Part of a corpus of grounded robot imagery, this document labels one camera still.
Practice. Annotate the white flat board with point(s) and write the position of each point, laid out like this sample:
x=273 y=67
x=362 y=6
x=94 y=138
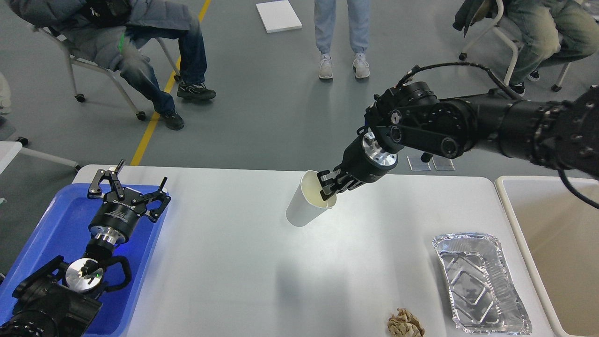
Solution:
x=278 y=16

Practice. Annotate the seated person in green trousers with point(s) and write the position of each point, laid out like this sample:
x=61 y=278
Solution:
x=552 y=32

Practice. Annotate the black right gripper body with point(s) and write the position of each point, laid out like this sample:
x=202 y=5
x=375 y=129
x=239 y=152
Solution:
x=366 y=160

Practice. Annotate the aluminium foil tray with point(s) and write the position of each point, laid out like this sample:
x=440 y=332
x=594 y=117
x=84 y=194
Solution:
x=483 y=297

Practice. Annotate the left floor plate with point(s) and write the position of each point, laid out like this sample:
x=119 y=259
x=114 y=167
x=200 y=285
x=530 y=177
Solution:
x=417 y=164

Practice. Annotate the right floor plate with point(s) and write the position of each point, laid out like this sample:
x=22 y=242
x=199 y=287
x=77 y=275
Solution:
x=443 y=164

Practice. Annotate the beige plastic bin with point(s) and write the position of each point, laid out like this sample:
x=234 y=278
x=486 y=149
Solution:
x=558 y=236

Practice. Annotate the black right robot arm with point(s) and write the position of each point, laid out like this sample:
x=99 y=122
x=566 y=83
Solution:
x=557 y=135

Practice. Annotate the floor plate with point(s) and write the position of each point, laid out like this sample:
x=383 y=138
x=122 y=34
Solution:
x=417 y=164
x=443 y=164

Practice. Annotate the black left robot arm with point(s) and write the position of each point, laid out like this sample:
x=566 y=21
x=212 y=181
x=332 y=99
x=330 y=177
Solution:
x=80 y=273

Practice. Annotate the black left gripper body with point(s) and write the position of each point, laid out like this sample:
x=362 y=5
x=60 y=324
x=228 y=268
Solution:
x=115 y=220

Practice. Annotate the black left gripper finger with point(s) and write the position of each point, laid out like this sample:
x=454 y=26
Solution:
x=116 y=189
x=141 y=202

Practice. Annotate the blue plastic tray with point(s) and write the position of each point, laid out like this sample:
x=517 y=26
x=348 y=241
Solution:
x=63 y=231

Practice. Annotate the seated person in grey jacket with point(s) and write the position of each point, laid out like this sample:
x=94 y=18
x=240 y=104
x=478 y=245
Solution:
x=109 y=33

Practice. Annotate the crumpled brown paper ball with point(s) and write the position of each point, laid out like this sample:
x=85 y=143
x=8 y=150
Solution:
x=405 y=324

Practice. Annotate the white paper cup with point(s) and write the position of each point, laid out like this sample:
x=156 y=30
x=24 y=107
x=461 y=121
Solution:
x=307 y=202

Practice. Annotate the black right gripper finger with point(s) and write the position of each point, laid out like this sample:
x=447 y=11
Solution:
x=345 y=183
x=327 y=180

